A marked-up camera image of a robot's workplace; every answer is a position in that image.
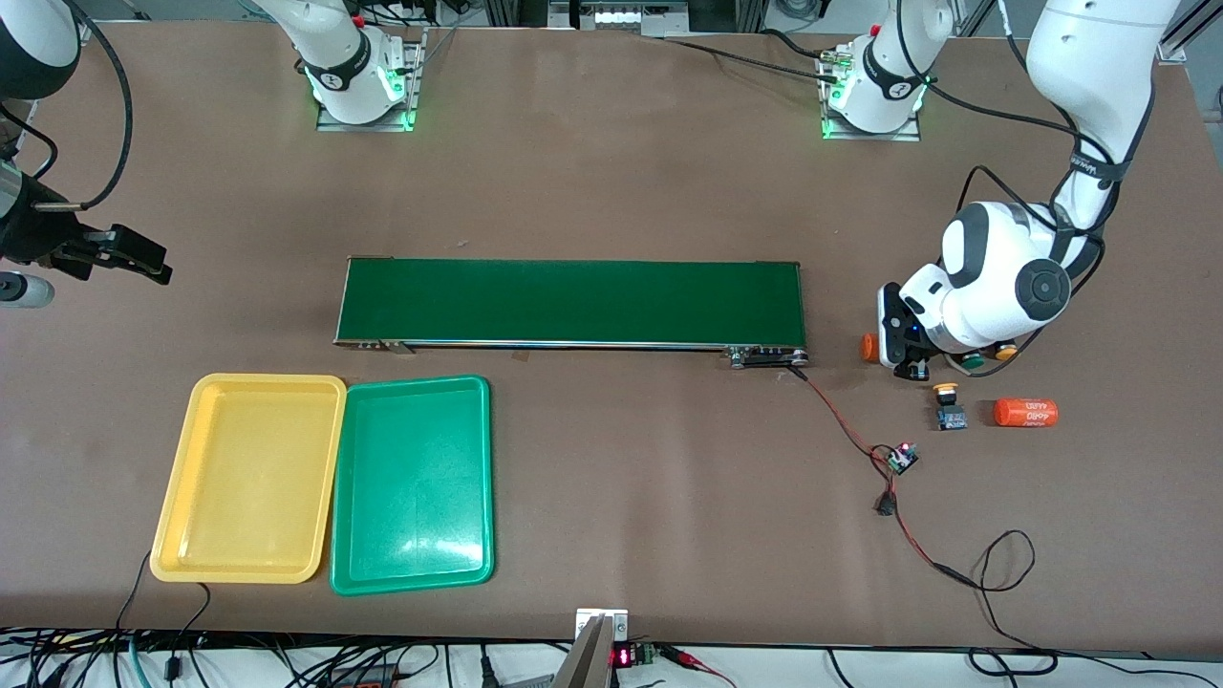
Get black base power cable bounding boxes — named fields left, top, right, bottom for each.
left=664, top=27, right=842, bottom=85

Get grey camera stand pole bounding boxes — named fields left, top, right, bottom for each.
left=549, top=614, right=614, bottom=688

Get black cable with inline plug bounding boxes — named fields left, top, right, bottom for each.
left=164, top=581, right=213, bottom=681

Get red black conveyor wire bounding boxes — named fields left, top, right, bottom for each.
left=788, top=366, right=894, bottom=458

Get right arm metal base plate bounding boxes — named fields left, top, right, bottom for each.
left=315, top=27, right=426, bottom=133

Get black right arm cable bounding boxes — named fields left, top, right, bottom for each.
left=38, top=0, right=133, bottom=211

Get yellow plastic tray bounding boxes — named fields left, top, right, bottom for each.
left=150, top=373, right=348, bottom=585

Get thin black table cable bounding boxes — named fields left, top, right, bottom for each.
left=115, top=549, right=154, bottom=636

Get silver metal table bracket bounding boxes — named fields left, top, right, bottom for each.
left=575, top=608, right=631, bottom=643

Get red alligator clip lead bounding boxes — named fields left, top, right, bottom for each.
left=659, top=646, right=739, bottom=688

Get green plastic tray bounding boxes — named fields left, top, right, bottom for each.
left=330, top=376, right=496, bottom=597

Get white lit device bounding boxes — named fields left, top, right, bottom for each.
left=549, top=0, right=689, bottom=32

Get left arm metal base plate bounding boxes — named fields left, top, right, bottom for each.
left=820, top=53, right=923, bottom=143

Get green conveyor belt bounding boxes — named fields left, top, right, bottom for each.
left=333, top=256, right=811, bottom=370

